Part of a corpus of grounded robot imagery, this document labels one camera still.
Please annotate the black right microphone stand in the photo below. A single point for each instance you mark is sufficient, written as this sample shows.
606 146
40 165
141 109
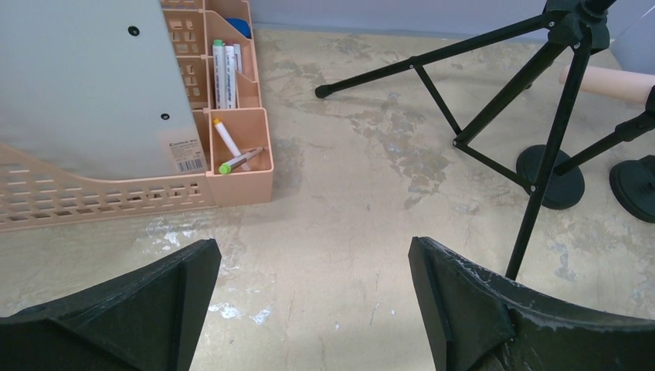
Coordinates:
632 183

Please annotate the yellow tip white pen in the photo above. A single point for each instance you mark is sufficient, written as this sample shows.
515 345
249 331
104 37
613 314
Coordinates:
226 137

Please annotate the peach plastic file organizer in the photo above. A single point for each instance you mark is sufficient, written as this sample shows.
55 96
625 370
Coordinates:
35 193

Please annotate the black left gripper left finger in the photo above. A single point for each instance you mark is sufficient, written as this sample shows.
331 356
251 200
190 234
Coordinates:
147 319

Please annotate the black round microphone stand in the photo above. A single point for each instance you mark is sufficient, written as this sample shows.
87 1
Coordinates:
566 185

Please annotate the pink toy microphone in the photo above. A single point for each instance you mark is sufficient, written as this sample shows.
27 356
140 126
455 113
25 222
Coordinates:
623 85

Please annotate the grey folder board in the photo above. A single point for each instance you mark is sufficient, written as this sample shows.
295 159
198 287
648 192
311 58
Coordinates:
94 88

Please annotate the green cap grey pen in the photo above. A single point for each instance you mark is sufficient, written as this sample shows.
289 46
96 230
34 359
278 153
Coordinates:
228 167

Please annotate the blue item in organizer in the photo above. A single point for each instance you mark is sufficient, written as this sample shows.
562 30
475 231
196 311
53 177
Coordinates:
241 25

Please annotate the white marker tube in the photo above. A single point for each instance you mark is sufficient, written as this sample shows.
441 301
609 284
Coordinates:
233 65

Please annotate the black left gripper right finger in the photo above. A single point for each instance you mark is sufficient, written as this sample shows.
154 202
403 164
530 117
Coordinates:
476 319

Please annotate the green cap white marker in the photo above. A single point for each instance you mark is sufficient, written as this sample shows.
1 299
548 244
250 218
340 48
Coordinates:
218 50

